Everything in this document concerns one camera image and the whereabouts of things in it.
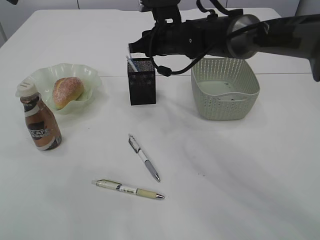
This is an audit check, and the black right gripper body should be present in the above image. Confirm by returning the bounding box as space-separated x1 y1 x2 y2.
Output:
128 30 157 57

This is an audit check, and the blue-grey pen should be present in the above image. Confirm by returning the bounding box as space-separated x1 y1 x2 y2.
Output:
126 49 138 73

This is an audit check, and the sugared bread roll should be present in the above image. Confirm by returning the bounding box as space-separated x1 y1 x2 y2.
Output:
52 77 85 110

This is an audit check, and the grey pen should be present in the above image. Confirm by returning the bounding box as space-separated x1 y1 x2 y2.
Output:
128 134 161 182

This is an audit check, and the brown coffee bottle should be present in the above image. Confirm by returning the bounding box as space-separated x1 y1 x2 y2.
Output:
16 80 62 151

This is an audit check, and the cream white pen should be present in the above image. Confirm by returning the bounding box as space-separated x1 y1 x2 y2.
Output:
91 179 165 200

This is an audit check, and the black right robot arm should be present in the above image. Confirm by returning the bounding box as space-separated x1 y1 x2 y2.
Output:
128 0 320 82

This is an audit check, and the black mesh pen holder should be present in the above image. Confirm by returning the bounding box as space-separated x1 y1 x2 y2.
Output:
127 58 156 106

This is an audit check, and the grey-green woven plastic basket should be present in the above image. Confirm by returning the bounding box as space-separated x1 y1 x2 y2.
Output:
191 58 260 121

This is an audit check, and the pale green wavy plate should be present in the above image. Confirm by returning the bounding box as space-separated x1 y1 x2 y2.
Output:
15 63 102 114

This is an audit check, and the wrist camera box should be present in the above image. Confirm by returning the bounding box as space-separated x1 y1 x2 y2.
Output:
139 0 180 13

